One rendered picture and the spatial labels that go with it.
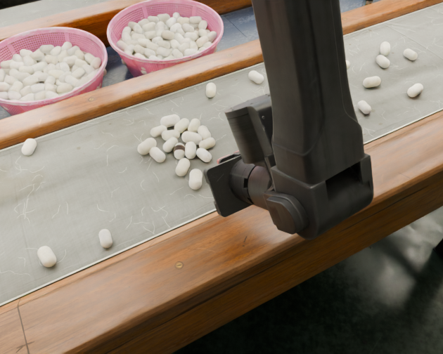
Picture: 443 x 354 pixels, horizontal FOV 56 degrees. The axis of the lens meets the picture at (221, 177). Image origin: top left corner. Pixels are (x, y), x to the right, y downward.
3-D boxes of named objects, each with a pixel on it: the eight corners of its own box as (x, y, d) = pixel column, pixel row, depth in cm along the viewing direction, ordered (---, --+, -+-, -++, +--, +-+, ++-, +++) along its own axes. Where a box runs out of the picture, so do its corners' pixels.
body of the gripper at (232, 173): (200, 169, 52) (221, 175, 45) (269, 140, 55) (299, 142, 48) (217, 215, 53) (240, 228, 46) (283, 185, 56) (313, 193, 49)
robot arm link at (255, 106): (302, 239, 35) (373, 195, 38) (256, 113, 33) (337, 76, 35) (239, 216, 46) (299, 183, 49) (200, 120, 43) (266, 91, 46)
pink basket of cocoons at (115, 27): (243, 74, 99) (245, 39, 92) (138, 110, 91) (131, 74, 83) (194, 22, 114) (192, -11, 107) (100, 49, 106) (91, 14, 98)
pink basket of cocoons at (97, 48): (139, 92, 95) (133, 56, 87) (39, 158, 82) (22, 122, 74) (68, 49, 106) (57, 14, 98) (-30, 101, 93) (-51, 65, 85)
